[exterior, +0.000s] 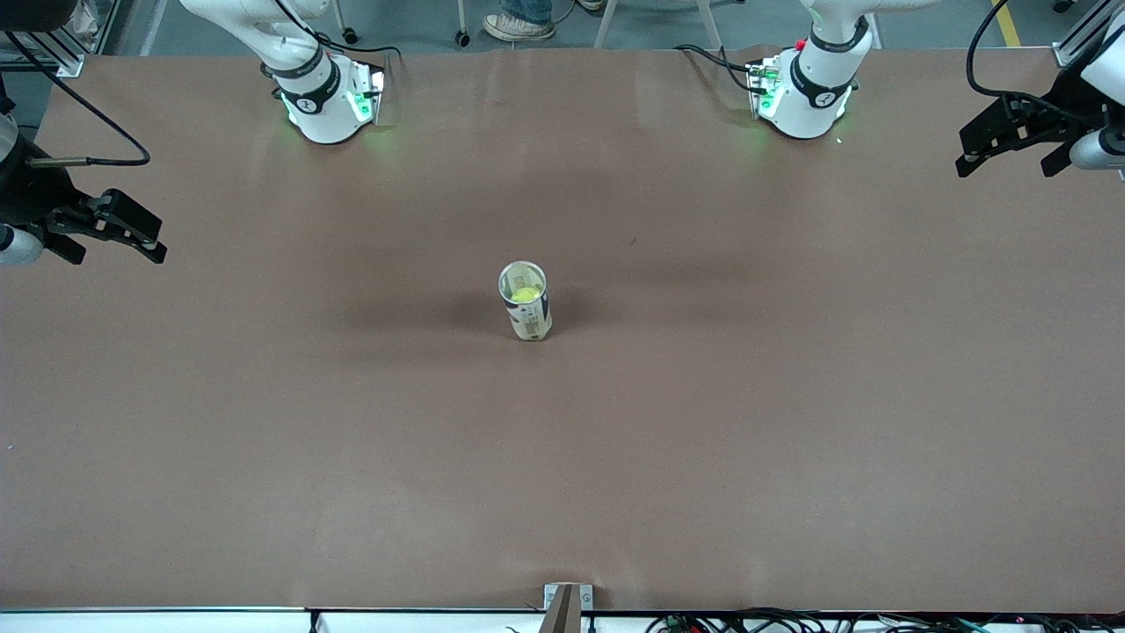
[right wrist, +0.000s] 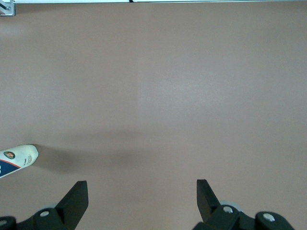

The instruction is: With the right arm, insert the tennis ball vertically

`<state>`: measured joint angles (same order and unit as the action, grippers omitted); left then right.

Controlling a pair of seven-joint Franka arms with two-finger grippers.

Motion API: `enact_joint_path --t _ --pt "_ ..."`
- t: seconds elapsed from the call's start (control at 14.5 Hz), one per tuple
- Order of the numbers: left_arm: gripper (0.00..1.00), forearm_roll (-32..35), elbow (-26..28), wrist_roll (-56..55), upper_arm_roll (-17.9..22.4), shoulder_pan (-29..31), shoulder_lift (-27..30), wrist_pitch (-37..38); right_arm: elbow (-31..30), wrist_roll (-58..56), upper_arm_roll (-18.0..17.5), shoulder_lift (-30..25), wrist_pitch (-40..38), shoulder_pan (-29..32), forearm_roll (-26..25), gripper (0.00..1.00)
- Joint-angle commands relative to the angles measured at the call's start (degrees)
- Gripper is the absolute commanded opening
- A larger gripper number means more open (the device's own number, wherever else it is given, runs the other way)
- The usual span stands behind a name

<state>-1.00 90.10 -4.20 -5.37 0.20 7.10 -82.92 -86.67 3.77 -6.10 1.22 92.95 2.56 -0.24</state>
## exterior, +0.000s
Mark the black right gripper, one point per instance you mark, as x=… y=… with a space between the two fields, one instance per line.
x=33 y=195

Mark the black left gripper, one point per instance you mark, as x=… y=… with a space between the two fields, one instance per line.
x=1052 y=124

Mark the yellow tennis ball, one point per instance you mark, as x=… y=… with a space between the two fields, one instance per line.
x=526 y=294

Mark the clear tennis ball can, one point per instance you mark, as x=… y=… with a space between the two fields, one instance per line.
x=532 y=321

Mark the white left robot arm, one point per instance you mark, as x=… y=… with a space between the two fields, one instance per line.
x=809 y=97

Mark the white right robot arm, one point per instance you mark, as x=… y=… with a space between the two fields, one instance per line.
x=321 y=114

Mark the clear plastic bag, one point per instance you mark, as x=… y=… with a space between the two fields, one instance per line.
x=92 y=22

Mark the chair leg with caster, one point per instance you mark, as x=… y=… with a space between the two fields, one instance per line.
x=462 y=39
x=350 y=36

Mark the white metal stand leg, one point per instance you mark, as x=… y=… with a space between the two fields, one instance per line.
x=606 y=26
x=714 y=26

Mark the beige canvas sneaker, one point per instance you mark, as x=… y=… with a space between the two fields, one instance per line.
x=591 y=4
x=514 y=28

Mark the blue jeans leg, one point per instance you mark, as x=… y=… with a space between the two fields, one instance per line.
x=527 y=9

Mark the brown table cover sheet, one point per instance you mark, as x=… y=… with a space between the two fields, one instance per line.
x=562 y=440

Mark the white table edge rail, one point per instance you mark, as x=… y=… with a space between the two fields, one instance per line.
x=176 y=622

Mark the small metal bracket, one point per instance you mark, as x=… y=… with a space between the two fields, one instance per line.
x=552 y=598

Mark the brown wooden post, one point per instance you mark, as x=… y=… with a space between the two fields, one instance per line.
x=562 y=615

